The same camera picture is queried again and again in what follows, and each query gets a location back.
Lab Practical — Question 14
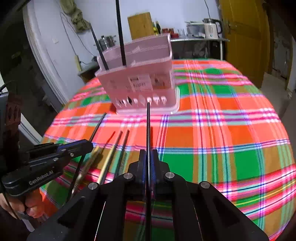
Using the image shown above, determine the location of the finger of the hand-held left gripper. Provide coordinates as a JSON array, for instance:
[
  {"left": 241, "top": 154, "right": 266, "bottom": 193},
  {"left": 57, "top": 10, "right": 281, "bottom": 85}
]
[
  {"left": 25, "top": 148, "right": 93, "bottom": 174},
  {"left": 32, "top": 139, "right": 93, "bottom": 153}
]

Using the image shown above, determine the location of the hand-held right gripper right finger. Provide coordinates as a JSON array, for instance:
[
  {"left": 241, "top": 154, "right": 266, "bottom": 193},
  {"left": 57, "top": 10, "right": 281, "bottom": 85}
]
[{"left": 151, "top": 149, "right": 270, "bottom": 241}]

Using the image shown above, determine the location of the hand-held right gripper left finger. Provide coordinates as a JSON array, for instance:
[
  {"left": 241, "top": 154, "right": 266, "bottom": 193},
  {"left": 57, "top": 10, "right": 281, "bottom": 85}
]
[{"left": 26, "top": 149, "right": 147, "bottom": 241}]

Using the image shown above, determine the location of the golden wooden chopstick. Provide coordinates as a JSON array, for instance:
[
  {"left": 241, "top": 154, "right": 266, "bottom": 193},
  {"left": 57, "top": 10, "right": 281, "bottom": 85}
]
[
  {"left": 97, "top": 130, "right": 123, "bottom": 185},
  {"left": 70, "top": 131, "right": 116, "bottom": 195}
]

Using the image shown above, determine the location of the black chopstick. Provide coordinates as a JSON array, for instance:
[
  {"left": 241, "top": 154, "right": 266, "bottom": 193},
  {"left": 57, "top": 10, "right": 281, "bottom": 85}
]
[
  {"left": 115, "top": 0, "right": 127, "bottom": 67},
  {"left": 146, "top": 102, "right": 153, "bottom": 241},
  {"left": 89, "top": 22, "right": 110, "bottom": 71},
  {"left": 67, "top": 113, "right": 107, "bottom": 202}
]

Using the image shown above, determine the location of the dark brown chopstick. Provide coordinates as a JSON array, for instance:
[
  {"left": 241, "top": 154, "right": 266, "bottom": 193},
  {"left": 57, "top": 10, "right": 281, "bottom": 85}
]
[{"left": 113, "top": 129, "right": 130, "bottom": 180}]

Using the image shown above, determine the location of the pink utensil basket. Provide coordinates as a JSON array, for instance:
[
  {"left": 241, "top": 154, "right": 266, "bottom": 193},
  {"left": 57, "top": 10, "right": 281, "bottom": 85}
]
[{"left": 95, "top": 33, "right": 180, "bottom": 115}]

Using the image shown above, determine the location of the person's left forearm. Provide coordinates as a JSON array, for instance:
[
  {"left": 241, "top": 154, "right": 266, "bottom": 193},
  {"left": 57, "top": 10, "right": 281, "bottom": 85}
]
[{"left": 0, "top": 207, "right": 31, "bottom": 241}]

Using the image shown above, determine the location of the person's left hand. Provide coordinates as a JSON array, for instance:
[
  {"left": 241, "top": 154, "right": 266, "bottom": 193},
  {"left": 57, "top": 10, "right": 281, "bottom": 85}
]
[{"left": 0, "top": 189, "right": 46, "bottom": 220}]

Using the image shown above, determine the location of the plaid tablecloth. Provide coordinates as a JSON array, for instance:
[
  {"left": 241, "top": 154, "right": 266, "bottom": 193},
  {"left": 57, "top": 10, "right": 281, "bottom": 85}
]
[{"left": 38, "top": 58, "right": 296, "bottom": 241}]

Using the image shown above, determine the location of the stacked steel pot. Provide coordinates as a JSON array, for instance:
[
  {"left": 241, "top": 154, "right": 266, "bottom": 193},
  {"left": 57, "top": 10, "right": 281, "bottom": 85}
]
[{"left": 98, "top": 34, "right": 117, "bottom": 51}]

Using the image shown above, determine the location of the green hanging cloth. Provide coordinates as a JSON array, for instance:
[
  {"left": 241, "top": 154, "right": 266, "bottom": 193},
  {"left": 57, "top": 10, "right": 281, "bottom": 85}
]
[{"left": 60, "top": 0, "right": 90, "bottom": 33}]

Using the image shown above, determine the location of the steel kitchen table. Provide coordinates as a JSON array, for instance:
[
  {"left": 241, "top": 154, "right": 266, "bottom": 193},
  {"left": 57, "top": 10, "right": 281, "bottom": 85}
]
[{"left": 170, "top": 37, "right": 229, "bottom": 61}]

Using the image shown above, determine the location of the wooden cutting board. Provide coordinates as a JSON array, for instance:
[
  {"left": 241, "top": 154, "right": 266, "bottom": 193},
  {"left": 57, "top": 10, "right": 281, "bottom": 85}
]
[{"left": 127, "top": 12, "right": 154, "bottom": 40}]

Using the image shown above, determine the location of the grey lidded container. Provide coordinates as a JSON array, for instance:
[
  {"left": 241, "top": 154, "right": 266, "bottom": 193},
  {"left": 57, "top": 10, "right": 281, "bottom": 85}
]
[{"left": 186, "top": 21, "right": 205, "bottom": 39}]

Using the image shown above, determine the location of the white electric kettle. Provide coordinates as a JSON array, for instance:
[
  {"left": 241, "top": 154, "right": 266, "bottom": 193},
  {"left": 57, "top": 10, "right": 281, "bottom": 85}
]
[{"left": 203, "top": 18, "right": 223, "bottom": 39}]

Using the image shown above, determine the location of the yellow wooden door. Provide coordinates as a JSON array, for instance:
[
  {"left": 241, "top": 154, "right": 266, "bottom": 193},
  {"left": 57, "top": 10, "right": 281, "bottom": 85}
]
[{"left": 218, "top": 0, "right": 271, "bottom": 88}]

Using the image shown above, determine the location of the white door frame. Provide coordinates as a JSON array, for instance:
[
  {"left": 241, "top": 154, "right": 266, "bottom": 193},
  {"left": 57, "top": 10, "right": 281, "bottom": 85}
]
[{"left": 23, "top": 0, "right": 71, "bottom": 106}]

